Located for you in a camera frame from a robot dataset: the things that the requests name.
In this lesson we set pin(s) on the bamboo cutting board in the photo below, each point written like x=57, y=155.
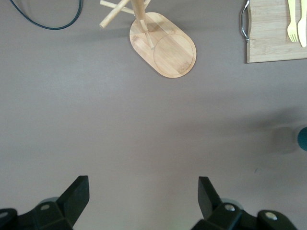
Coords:
x=268, y=36

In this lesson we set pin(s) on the dark green ribbed cup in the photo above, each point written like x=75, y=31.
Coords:
x=303, y=139

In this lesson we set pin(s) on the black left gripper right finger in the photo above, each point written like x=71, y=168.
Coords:
x=208, y=198

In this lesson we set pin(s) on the yellow plastic knife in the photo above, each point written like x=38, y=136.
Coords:
x=302, y=28

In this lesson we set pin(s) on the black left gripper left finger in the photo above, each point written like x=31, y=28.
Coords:
x=72, y=198

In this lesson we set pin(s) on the wooden cup rack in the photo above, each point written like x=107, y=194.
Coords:
x=172, y=57

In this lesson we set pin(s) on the yellow plastic fork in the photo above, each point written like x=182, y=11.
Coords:
x=292, y=28

